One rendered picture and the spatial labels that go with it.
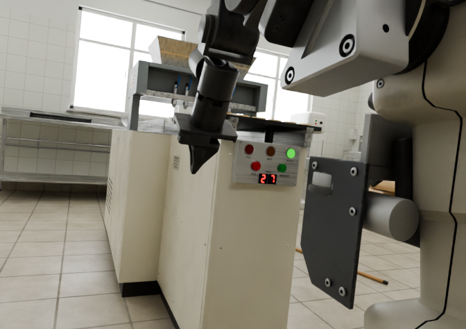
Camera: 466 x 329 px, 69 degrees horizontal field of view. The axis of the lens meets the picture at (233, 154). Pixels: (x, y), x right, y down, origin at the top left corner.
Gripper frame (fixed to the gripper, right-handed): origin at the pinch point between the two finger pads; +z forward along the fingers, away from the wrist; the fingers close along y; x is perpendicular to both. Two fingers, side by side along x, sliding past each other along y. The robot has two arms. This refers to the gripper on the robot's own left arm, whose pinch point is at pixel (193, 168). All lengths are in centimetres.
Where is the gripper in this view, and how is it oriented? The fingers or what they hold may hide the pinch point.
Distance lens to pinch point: 62.8
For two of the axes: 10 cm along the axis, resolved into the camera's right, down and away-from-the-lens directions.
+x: 3.0, 5.2, -8.0
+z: -2.8, 8.5, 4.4
